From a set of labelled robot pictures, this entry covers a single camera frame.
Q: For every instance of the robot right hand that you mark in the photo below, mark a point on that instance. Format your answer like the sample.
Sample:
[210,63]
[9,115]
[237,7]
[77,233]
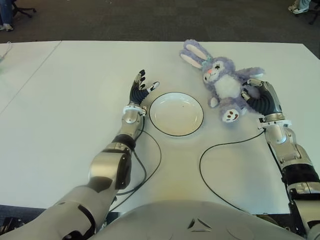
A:
[268,100]

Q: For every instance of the black office chair base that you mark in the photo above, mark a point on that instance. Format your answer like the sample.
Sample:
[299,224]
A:
[315,12]
[23,10]

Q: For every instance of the silver robot torso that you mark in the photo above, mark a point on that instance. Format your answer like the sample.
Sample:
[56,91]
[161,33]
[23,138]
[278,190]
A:
[175,220]

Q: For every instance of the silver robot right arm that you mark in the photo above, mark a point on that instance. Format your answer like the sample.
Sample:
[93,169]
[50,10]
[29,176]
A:
[297,155]

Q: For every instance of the white plate black rim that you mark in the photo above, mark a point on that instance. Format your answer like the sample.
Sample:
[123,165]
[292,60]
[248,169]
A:
[176,115]

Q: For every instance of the purple plush bunny doll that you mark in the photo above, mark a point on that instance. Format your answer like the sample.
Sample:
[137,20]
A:
[225,85]

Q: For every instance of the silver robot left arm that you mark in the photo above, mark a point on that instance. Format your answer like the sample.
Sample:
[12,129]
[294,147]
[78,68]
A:
[110,165]

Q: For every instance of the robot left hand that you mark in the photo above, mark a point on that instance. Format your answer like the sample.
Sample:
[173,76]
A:
[137,93]

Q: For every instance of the person leg with white sneaker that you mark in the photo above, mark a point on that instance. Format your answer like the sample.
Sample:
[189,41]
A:
[6,15]

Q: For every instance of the white sneaker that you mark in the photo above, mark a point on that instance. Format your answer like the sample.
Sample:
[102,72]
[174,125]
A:
[298,7]

